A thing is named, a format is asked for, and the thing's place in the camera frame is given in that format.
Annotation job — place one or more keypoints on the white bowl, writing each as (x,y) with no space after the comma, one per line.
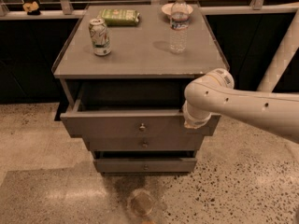
(166,9)

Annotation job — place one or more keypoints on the grey bottom drawer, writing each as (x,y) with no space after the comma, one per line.
(176,165)

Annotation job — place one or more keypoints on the clear plastic water bottle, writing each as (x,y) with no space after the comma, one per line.
(179,23)

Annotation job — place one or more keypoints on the green white soda can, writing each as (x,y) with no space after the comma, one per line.
(100,37)

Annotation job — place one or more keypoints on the green snack bag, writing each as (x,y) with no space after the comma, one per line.
(119,17)

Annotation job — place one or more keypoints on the grey drawer cabinet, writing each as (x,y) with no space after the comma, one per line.
(139,73)

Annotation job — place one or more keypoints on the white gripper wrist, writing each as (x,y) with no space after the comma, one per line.
(195,120)

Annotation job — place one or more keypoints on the grey middle drawer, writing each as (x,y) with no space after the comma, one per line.
(159,143)

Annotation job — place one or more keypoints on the grey top drawer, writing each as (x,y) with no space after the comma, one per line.
(84,122)

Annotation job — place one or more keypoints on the grey drawer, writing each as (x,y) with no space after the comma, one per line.
(84,122)
(159,143)
(176,165)

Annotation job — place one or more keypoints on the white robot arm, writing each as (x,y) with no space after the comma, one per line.
(277,113)

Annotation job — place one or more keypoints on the yellow object on ledge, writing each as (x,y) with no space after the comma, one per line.
(31,8)

